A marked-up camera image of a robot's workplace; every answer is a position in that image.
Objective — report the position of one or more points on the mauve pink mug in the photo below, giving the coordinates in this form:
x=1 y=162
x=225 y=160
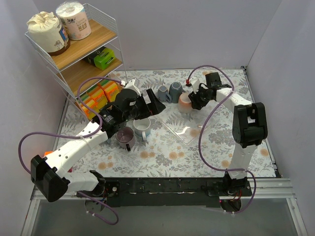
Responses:
x=125 y=138

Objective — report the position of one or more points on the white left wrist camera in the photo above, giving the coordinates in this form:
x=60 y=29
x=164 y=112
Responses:
x=133 y=85

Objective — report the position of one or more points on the peach pink mug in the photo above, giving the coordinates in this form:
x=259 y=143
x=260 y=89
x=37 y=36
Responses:
x=184 y=103

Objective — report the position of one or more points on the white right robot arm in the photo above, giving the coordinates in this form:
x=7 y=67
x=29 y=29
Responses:
x=249 y=126

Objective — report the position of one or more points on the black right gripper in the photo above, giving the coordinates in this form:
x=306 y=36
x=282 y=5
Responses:
x=197 y=97

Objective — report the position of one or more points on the white wire wooden shelf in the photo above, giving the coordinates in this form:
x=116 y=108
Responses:
x=69 y=69

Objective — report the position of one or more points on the teal grey mug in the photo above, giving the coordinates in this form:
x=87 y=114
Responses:
x=175 y=90

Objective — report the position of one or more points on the green tissue box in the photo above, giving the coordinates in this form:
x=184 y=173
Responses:
x=101 y=58

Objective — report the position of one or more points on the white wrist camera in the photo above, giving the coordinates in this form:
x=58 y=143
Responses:
x=195 y=82
x=133 y=85

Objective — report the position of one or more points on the slate blue mug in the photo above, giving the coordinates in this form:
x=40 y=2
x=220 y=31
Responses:
x=163 y=94

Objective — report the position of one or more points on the clear acrylic tray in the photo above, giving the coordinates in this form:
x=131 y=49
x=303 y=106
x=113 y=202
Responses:
x=185 y=126

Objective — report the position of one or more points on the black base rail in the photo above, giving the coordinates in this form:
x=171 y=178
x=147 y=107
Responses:
x=167 y=191

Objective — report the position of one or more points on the white toilet paper pack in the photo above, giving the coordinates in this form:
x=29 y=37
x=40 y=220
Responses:
x=74 y=19

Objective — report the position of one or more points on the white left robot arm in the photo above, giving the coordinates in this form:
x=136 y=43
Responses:
x=51 y=175

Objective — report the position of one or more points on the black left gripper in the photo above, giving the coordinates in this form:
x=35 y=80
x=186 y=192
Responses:
x=145 y=108

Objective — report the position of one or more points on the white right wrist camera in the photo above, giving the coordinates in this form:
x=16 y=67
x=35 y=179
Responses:
x=195 y=82

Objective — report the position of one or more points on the cream toilet paper roll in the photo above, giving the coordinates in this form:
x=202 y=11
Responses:
x=46 y=30

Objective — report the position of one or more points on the blue white mug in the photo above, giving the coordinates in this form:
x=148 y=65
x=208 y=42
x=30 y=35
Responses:
x=142 y=128

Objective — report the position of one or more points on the orange pink candy box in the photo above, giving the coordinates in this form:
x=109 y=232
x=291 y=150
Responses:
x=47 y=153

